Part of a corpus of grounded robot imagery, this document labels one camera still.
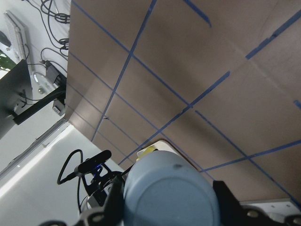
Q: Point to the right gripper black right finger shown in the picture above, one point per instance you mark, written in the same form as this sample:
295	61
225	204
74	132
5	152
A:
231	212

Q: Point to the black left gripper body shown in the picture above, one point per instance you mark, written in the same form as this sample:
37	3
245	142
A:
97	185

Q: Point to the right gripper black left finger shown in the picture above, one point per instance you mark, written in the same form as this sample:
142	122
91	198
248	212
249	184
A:
114	205

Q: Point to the light blue plastic cup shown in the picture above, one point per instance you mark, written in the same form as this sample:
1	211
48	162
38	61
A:
163	189

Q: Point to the yellow plastic cup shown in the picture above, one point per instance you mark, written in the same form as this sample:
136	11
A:
145	152

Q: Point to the black webcam on wrist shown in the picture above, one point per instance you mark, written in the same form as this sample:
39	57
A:
93	163

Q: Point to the cream plastic tray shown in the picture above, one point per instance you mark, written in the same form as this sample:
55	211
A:
163	145

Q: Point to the black monitor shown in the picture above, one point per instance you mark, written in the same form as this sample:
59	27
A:
16	95

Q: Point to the green potted plant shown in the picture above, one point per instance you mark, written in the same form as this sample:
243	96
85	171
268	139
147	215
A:
5	62

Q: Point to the white keyboard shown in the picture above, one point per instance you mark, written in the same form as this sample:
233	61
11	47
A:
17	35

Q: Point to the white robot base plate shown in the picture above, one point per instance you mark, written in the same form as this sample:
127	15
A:
276	209

